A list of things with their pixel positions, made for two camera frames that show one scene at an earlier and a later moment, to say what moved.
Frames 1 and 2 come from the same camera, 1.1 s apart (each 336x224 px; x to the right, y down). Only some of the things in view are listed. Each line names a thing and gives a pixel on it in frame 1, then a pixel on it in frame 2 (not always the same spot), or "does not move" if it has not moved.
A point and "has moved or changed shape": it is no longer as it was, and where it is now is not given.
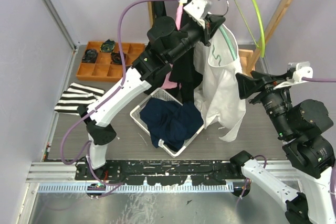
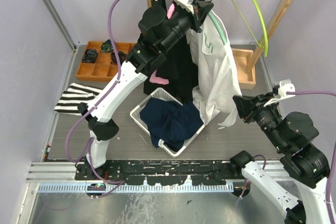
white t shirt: [219, 80] has moved or changed shape
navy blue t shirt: [171, 122] does not move
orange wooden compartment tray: [103, 69] does not move
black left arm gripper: [211, 27] → [200, 10]
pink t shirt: [170, 80] → [155, 77]
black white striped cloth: [76, 95] does not move
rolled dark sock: [115, 57] does not move
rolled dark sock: [89, 56] does not move
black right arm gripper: [265, 83] → [247, 107]
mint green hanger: [222, 32] has moved or changed shape
